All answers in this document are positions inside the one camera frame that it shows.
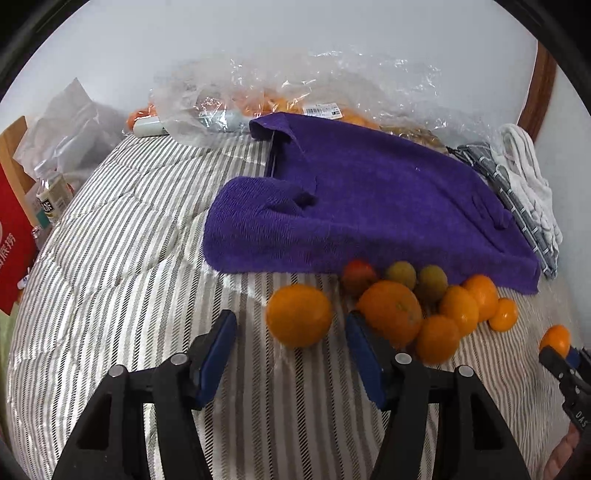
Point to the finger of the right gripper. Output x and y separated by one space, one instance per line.
579 359
559 368

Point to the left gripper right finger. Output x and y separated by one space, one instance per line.
474 441

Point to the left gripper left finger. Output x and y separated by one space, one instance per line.
108 440

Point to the orange mandarin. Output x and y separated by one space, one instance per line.
459 305
299 316
438 340
506 315
484 292
558 338

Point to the large orange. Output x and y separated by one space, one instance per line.
393 311

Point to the green kiwi fruit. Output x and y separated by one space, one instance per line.
432 284
402 272

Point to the small red fruit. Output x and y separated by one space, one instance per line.
357 276

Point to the person's right hand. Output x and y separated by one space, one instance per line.
562 453

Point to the red paper shopping bag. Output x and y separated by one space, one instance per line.
18 248

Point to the white striped towel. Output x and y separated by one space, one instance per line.
518 162

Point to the grey checked folded cloth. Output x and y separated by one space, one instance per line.
479 156

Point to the plastic drink bottle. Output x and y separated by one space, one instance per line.
54 193

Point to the purple towel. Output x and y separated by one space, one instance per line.
339 192

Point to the white plastic bag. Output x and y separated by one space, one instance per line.
73 136

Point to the white tube container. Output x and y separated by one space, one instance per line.
149 126

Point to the clear plastic fruit bag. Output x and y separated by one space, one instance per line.
203 102

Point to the brown wooden door frame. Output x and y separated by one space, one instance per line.
539 93

